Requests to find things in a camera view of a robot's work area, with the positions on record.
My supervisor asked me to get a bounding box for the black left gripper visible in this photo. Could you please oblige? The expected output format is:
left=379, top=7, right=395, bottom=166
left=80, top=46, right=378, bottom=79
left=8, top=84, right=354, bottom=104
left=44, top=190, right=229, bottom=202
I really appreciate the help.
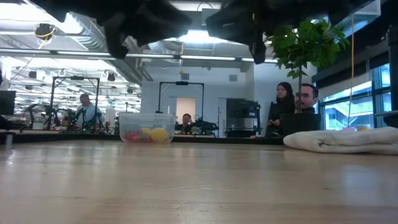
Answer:
left=93, top=0, right=193, bottom=60

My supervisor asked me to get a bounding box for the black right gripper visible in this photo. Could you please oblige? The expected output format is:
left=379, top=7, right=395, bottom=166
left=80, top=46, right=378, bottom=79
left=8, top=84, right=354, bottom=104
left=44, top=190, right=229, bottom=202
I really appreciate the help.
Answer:
left=205, top=0, right=280, bottom=65

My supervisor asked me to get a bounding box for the clear plastic tupperware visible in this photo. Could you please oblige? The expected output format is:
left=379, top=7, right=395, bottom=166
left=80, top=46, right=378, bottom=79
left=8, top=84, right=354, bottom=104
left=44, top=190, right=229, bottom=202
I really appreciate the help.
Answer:
left=118, top=112, right=177, bottom=144

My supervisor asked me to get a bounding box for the ceiling light strip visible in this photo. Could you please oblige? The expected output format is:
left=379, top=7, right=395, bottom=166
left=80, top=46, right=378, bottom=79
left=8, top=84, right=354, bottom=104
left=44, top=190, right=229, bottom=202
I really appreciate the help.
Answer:
left=180, top=55, right=236, bottom=61
left=55, top=50, right=108, bottom=57

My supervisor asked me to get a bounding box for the green leafy plant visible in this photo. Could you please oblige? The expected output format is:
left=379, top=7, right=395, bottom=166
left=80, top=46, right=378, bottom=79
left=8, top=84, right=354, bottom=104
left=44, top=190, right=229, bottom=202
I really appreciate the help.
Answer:
left=267, top=18, right=351, bottom=114

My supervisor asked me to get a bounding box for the black equipment rack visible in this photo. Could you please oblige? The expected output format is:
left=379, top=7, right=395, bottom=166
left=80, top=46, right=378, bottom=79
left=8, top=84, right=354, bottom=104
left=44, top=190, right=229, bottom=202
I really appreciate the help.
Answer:
left=226, top=98, right=262, bottom=138

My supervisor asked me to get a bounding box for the person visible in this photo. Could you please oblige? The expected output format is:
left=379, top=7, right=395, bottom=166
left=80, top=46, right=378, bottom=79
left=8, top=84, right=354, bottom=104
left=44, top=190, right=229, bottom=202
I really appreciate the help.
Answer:
left=179, top=113, right=194, bottom=133
left=76, top=93, right=103, bottom=128
left=294, top=83, right=320, bottom=114
left=267, top=82, right=295, bottom=138

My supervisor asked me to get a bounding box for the white checked towel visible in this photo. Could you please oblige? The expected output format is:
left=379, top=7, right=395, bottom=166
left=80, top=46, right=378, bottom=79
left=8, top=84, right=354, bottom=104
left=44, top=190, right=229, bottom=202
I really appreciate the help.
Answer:
left=282, top=126, right=398, bottom=156

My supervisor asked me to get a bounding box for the distant black monitor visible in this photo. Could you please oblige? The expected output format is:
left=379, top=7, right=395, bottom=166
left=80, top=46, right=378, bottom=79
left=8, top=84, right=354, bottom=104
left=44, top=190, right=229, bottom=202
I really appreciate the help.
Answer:
left=0, top=90, right=16, bottom=116

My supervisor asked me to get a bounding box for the black station frame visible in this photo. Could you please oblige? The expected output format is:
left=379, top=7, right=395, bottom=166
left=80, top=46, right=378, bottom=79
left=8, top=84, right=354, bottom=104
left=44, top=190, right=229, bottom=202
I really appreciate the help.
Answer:
left=158, top=81, right=205, bottom=114
left=49, top=76, right=100, bottom=130

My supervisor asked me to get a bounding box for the black ceiling camera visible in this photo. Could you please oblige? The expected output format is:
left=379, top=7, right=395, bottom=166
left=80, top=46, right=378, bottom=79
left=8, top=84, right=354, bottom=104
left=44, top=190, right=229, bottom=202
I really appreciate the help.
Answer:
left=34, top=23, right=56, bottom=41

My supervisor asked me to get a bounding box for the thin pale hanging cord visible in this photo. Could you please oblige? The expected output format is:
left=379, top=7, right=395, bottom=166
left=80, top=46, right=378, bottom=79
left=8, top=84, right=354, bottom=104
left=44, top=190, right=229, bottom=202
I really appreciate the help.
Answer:
left=347, top=15, right=355, bottom=127

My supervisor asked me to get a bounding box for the black aluminium table frame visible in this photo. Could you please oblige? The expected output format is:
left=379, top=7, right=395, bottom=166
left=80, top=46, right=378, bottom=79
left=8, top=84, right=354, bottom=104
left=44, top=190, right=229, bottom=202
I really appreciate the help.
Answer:
left=0, top=132, right=284, bottom=146

